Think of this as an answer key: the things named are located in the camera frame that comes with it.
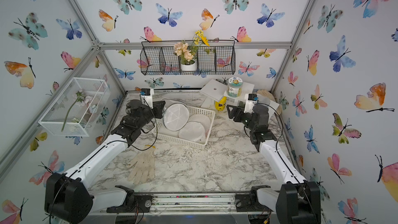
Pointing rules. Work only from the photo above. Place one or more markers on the beige woven fan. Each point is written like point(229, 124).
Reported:
point(267, 94)

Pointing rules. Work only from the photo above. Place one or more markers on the pink artificial rose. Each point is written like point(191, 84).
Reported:
point(78, 114)

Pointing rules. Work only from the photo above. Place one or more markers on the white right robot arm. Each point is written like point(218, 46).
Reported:
point(279, 165)

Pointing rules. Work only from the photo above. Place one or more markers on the yellow plastic bottle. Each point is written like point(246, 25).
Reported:
point(220, 105)

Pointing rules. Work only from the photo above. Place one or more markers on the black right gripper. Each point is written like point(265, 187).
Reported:
point(238, 110)

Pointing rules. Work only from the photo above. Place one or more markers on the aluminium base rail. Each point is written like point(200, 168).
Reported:
point(206, 203)

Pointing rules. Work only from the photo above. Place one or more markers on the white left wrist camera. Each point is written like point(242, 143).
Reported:
point(146, 97)

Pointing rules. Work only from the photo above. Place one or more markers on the white pot with flowers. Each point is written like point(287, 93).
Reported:
point(187, 53)

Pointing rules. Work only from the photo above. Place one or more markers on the black wire wall basket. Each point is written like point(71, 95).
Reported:
point(213, 57)

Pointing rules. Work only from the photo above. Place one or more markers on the white wire wall basket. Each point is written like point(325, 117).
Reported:
point(53, 117)

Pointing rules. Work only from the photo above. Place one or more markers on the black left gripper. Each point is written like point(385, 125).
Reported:
point(157, 108)

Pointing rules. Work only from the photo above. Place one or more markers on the green lidded glass jar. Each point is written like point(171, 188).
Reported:
point(234, 86)

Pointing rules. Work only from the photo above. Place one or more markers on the white mesh laundry bag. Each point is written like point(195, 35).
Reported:
point(175, 117)

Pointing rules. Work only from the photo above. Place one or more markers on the white perforated plastic basket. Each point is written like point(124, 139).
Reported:
point(172, 136)

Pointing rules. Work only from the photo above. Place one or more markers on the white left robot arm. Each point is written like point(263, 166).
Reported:
point(93, 161)

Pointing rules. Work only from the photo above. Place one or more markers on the beige work glove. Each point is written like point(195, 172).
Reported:
point(143, 167)

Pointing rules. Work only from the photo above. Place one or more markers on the pink trimmed mesh bag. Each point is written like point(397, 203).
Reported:
point(192, 131)
point(203, 120)

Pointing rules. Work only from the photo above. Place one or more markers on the white tiered wooden shelf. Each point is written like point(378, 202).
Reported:
point(214, 91)

